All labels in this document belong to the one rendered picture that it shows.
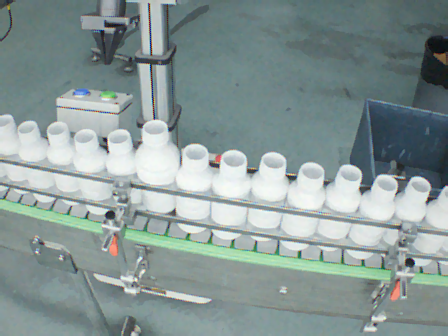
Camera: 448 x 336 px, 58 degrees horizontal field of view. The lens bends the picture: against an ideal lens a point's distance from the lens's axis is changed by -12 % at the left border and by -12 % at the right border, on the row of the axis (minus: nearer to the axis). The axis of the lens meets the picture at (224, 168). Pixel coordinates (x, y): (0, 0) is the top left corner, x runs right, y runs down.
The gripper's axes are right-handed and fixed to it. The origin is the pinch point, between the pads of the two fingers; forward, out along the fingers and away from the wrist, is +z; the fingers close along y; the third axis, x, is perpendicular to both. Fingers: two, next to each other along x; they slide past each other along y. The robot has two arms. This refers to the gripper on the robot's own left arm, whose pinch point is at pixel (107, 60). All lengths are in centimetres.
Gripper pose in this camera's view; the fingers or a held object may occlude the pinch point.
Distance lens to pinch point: 87.9
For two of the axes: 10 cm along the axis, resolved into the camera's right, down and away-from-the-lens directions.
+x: 1.7, -4.1, 9.0
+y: 9.8, 1.6, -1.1
